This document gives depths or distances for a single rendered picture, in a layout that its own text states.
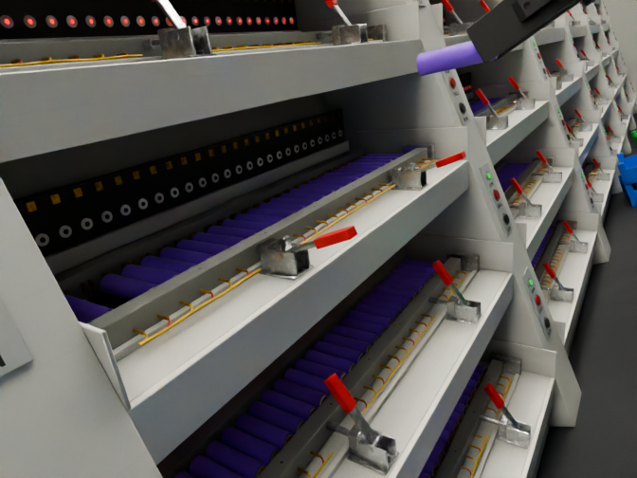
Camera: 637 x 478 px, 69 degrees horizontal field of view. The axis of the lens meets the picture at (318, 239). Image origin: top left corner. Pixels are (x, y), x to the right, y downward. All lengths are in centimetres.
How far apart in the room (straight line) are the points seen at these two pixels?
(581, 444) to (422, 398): 42
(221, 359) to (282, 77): 27
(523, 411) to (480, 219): 30
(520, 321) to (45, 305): 71
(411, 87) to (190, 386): 59
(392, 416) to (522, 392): 37
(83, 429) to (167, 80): 23
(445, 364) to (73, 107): 46
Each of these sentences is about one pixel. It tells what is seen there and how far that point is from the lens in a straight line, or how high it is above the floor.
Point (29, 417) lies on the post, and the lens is 27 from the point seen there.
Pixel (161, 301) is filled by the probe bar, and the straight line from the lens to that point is 35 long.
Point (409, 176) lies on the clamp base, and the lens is 60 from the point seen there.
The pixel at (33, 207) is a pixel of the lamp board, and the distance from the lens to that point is 45.
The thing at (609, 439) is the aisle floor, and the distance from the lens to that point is 90.
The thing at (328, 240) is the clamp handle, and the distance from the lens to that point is 36.
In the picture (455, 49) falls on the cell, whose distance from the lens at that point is 42.
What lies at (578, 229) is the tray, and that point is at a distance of 150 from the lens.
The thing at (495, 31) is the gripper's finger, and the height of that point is 60.
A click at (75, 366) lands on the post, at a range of 28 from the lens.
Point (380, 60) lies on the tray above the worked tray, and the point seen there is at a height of 66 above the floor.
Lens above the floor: 56
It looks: 7 degrees down
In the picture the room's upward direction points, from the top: 24 degrees counter-clockwise
